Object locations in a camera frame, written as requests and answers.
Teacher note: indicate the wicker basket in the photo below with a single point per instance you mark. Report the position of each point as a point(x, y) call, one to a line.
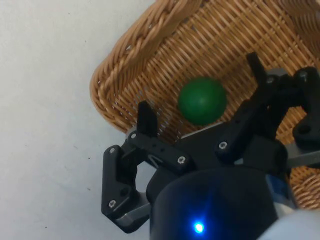
point(225, 45)

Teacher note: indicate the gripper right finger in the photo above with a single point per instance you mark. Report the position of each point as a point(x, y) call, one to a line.
point(265, 105)

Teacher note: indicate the green ball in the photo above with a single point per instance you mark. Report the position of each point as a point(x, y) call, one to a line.
point(202, 101)

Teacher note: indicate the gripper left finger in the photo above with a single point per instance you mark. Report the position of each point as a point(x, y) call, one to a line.
point(117, 175)

